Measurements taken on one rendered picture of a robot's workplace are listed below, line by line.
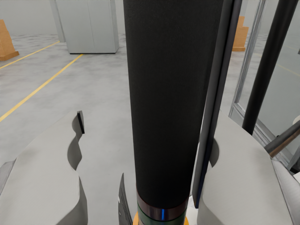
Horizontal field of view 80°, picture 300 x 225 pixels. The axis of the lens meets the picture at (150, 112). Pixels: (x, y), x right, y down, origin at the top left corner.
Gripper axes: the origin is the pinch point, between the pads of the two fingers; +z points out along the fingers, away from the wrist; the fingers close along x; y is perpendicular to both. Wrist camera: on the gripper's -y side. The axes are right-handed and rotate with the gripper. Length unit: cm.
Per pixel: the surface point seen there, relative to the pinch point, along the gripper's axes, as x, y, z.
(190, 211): 4.0, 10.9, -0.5
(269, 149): 15.3, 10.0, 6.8
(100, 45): -187, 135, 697
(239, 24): 337, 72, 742
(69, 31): -291, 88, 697
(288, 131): 20.1, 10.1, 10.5
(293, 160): 55, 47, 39
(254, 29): 70, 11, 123
